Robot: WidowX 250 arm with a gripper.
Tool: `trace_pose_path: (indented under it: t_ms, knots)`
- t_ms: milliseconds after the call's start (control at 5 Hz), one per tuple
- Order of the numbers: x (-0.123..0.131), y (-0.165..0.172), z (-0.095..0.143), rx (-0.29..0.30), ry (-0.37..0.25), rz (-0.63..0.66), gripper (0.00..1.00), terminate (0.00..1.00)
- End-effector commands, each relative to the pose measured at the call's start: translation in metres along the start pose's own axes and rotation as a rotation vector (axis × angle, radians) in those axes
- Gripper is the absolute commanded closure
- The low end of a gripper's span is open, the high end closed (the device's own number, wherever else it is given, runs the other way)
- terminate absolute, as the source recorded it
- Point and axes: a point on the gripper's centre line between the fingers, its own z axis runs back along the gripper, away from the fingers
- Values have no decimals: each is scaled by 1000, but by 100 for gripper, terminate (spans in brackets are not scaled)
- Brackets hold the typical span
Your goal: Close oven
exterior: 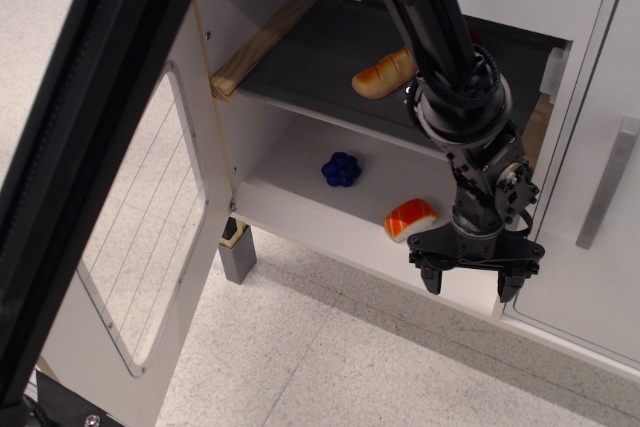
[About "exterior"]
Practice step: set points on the toy salmon sushi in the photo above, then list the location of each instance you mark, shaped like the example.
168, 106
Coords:
411, 217

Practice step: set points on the white toy kitchen cabinet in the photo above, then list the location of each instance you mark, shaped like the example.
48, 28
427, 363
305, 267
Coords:
275, 155

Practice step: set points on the silver right door handle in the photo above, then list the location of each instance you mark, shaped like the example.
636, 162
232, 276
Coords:
616, 165

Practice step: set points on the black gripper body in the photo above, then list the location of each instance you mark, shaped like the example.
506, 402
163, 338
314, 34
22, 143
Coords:
446, 248

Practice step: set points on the toy bread loaf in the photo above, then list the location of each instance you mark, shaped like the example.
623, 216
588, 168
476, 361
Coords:
386, 76

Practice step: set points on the white right cabinet door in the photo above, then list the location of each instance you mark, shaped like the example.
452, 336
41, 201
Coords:
591, 297

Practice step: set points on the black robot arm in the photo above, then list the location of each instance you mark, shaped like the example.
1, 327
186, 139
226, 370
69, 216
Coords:
463, 104

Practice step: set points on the grey oven tray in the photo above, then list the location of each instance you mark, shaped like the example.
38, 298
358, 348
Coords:
310, 70

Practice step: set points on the blue toy grapes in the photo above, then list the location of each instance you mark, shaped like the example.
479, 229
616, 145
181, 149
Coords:
341, 170

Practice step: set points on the white oven door with window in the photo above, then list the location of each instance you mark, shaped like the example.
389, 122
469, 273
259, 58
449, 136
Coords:
120, 330

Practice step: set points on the black vertical frame bar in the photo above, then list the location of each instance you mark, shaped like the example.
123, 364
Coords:
102, 72

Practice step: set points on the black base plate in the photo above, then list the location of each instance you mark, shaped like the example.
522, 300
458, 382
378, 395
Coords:
64, 407

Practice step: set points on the grey cabinet leg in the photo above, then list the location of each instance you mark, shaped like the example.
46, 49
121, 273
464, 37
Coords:
237, 251

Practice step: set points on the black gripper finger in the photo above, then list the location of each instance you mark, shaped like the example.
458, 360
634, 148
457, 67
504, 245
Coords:
510, 280
431, 278

